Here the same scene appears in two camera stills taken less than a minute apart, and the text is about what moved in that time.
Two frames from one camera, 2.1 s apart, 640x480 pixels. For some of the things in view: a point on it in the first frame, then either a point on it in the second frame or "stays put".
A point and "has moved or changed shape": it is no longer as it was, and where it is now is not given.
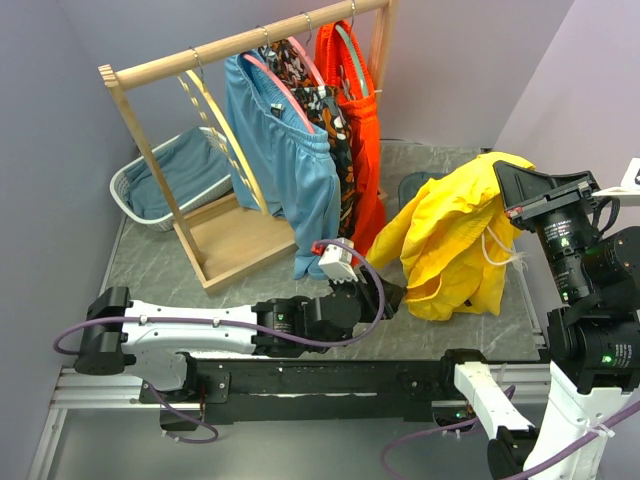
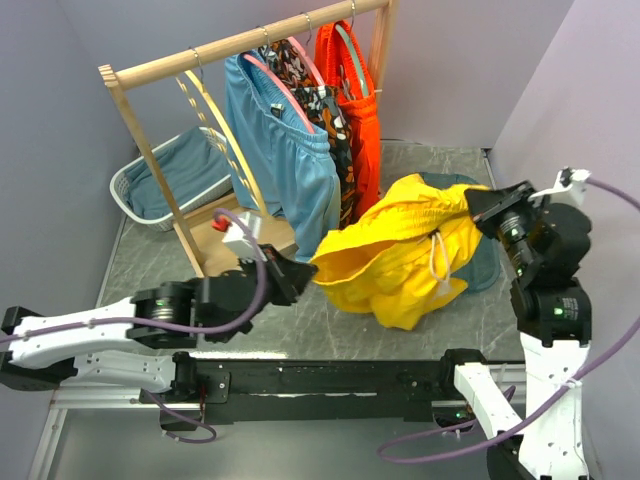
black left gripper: x=370 y=294 to x=290 y=277
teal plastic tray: x=412 y=182 to x=482 y=270
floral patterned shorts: x=325 y=109 stays put
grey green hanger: x=349 y=47 stays put
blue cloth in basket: x=187 y=166 stays put
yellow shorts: x=450 y=242 has moved or changed shape
